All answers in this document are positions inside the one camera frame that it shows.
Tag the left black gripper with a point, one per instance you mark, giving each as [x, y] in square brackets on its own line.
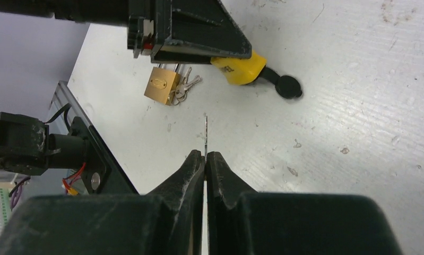
[185, 32]

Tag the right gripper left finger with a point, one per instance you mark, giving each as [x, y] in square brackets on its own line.
[180, 224]

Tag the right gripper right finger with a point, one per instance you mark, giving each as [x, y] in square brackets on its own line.
[226, 222]

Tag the yellow black padlock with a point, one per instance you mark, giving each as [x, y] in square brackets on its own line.
[239, 72]

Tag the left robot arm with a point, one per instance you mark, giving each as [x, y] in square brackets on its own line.
[114, 13]

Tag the brass padlock long shackle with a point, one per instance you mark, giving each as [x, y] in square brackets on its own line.
[162, 83]

